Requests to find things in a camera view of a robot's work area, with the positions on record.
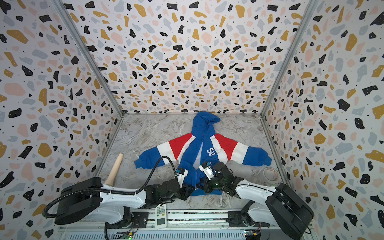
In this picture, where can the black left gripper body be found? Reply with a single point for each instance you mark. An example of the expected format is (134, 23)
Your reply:
(165, 200)

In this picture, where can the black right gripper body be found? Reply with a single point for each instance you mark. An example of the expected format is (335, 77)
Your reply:
(205, 182)

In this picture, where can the blue red white jacket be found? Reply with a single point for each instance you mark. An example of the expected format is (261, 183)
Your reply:
(201, 145)

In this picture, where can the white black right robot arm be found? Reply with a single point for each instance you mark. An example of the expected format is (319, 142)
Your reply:
(279, 205)

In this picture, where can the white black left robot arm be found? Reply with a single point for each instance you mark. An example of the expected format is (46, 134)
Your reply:
(92, 200)

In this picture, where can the white remote control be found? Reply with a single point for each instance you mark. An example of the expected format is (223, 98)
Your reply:
(161, 216)

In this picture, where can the white tape roll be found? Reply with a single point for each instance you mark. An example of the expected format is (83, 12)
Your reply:
(271, 174)

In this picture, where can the beige wooden rolling pin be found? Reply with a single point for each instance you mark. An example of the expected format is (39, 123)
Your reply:
(112, 175)

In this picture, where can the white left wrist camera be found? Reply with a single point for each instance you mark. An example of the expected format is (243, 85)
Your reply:
(181, 174)

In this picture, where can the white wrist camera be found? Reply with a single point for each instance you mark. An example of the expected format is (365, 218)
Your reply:
(181, 174)
(206, 168)

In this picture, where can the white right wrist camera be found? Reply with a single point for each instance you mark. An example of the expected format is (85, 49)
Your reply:
(206, 168)

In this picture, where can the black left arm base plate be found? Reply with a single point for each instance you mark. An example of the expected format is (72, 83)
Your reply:
(135, 220)

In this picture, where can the aluminium mounting rail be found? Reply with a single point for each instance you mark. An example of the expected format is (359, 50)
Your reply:
(181, 225)

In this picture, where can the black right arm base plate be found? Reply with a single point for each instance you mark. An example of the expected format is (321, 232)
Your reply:
(240, 219)

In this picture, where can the left aluminium corner post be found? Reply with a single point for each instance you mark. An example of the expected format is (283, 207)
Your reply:
(64, 15)

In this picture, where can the aluminium corner post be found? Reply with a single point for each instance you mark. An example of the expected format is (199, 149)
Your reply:
(64, 15)
(290, 54)

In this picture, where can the right aluminium corner post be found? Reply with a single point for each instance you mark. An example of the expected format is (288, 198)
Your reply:
(290, 54)

